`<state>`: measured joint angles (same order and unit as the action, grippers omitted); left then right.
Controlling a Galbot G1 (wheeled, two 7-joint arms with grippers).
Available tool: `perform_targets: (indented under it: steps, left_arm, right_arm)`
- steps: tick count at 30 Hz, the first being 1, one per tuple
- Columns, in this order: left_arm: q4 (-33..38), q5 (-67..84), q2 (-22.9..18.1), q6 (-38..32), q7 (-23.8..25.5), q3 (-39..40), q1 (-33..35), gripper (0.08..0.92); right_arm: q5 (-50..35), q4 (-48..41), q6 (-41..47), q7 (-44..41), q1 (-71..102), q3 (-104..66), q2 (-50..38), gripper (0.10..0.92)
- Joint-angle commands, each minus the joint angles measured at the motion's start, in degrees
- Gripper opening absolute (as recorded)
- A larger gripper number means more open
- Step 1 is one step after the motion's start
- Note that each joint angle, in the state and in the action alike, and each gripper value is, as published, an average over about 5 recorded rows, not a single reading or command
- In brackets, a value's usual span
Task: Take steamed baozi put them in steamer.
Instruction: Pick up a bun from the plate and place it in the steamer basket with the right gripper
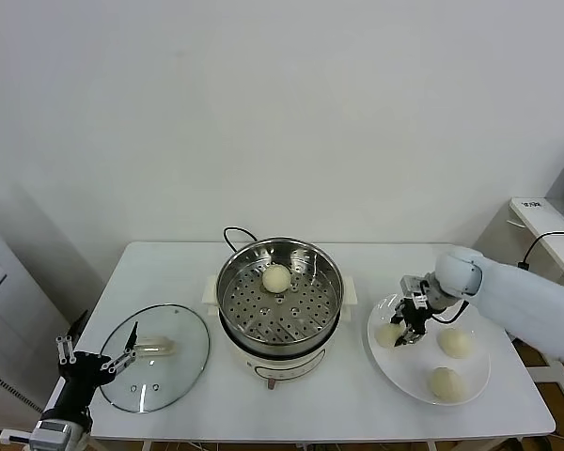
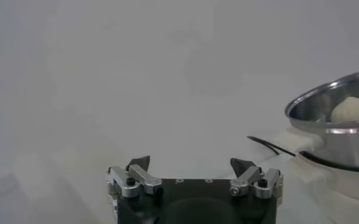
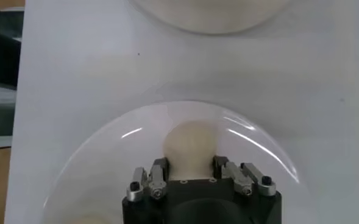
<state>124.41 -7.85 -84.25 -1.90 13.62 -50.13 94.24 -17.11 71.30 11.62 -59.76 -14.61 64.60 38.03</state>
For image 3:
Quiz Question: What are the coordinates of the cream electric cooker pot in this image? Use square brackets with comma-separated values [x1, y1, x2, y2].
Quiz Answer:
[127, 0, 293, 35]

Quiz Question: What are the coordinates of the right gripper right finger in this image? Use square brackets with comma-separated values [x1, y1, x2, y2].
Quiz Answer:
[212, 155, 277, 197]

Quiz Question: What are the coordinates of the white round plate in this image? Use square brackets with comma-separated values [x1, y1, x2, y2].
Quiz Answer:
[41, 100, 302, 224]

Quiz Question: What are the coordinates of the white steamed baozi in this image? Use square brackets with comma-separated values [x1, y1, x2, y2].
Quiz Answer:
[162, 120, 218, 181]

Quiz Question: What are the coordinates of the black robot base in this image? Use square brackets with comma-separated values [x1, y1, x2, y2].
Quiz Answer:
[0, 8, 26, 91]

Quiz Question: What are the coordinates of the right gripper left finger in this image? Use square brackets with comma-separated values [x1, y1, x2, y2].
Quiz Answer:
[126, 156, 170, 202]

